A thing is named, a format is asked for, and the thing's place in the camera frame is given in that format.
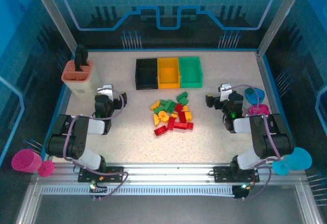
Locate black plastic bin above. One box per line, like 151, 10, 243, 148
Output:
135, 58, 159, 91

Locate green plastic bin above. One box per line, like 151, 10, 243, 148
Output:
178, 56, 204, 89

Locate yellow plastic bin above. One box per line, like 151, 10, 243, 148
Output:
157, 57, 181, 89

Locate blue heart-shaped cup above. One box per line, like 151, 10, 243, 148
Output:
244, 87, 265, 105

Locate cream knife block pink top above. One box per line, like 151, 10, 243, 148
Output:
61, 60, 103, 102

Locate pink heart-shaped cup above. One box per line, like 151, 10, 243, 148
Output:
249, 104, 270, 116

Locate black scissors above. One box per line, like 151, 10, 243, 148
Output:
74, 44, 89, 72

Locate blue goblet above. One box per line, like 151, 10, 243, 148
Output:
272, 146, 313, 176

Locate black left controller box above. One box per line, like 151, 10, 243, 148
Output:
88, 180, 108, 201

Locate black controller box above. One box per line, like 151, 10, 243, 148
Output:
232, 183, 252, 201
88, 180, 108, 201

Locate black right controller box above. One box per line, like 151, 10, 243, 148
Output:
232, 183, 252, 201

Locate pink goblet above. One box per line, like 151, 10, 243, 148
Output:
11, 149, 56, 178

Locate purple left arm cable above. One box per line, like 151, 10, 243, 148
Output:
62, 87, 130, 201

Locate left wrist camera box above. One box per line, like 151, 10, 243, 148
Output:
97, 84, 114, 99

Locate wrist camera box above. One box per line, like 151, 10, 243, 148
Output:
97, 84, 114, 99
218, 83, 233, 94

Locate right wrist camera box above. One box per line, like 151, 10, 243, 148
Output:
218, 83, 233, 94

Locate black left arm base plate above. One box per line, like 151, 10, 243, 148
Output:
78, 166, 125, 183

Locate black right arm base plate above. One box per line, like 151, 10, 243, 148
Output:
213, 166, 261, 183

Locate aluminium mounting rail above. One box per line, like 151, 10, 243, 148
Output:
52, 162, 283, 185

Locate slotted grey cable duct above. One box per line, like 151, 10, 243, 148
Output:
40, 185, 237, 197

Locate aluminium frame post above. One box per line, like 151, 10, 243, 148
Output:
257, 0, 308, 57
28, 0, 78, 54

